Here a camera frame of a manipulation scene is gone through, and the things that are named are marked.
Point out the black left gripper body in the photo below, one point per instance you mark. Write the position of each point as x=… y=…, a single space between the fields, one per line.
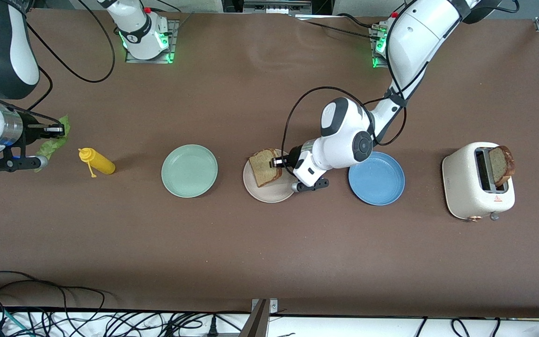
x=292 y=159

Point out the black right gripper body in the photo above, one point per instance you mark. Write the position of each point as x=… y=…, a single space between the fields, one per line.
x=32 y=130

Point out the green lettuce leaf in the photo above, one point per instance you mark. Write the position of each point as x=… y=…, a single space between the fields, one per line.
x=52 y=146

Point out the light brown bread slice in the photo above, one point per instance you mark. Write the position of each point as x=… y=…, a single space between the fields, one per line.
x=265 y=168

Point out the yellow squeeze bottle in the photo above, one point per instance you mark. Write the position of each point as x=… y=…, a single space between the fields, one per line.
x=101 y=164

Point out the dark crust bread slice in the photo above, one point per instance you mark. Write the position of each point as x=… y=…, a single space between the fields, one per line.
x=501 y=166

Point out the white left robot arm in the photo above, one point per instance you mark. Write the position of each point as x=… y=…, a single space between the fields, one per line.
x=414 y=37

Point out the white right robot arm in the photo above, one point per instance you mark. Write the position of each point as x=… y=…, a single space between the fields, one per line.
x=3 y=51

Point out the beige plate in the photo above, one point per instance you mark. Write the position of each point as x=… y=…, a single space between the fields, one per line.
x=269 y=194

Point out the mint green plate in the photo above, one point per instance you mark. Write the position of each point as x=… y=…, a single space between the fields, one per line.
x=189 y=171

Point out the blue plate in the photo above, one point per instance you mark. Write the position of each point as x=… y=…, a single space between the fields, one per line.
x=382 y=185

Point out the dark equipment rack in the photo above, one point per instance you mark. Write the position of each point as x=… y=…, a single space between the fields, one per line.
x=274 y=5

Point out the white toaster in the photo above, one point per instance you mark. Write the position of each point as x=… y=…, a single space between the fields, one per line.
x=461 y=182

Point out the black power plug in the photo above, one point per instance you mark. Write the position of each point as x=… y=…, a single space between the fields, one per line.
x=213 y=327

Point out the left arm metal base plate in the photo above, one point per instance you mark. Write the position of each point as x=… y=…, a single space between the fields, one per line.
x=378 y=66

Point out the small metal bracket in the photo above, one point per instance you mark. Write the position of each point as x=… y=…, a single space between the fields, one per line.
x=274 y=306

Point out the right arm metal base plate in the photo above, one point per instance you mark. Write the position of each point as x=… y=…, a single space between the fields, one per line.
x=174 y=35

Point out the grey metal post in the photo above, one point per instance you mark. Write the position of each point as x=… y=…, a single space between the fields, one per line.
x=256 y=323

